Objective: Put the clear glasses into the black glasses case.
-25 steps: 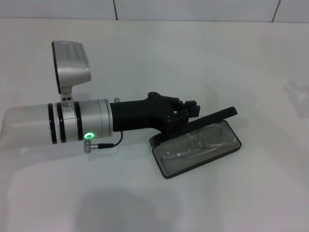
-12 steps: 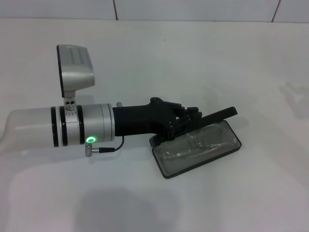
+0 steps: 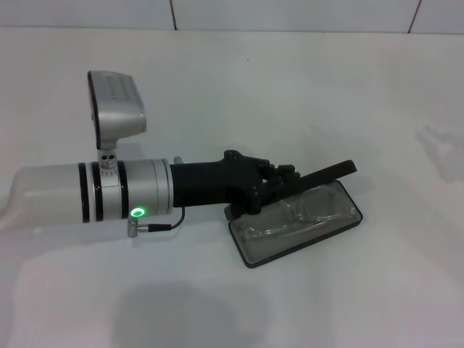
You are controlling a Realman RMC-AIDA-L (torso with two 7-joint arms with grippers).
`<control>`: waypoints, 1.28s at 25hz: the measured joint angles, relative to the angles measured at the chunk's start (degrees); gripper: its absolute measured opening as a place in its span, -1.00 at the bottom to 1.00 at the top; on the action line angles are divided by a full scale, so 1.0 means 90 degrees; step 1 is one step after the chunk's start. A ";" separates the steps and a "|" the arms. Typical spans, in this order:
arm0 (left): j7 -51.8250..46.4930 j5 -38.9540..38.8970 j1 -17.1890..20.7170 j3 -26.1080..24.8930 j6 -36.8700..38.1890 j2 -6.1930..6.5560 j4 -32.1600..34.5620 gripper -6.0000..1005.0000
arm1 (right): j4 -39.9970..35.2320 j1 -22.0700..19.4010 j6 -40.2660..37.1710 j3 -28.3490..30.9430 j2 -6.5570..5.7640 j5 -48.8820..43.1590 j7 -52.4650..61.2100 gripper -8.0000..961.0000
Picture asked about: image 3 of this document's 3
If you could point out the clear transparent glasses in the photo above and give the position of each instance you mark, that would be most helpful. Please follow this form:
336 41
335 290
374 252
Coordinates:
315 210

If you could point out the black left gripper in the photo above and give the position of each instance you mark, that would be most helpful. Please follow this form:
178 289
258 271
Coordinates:
210 185

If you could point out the silver cylindrical plug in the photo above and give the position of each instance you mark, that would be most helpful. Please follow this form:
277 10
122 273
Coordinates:
178 160

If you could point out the black glasses case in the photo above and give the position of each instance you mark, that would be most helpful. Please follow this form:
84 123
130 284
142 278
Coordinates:
290 246

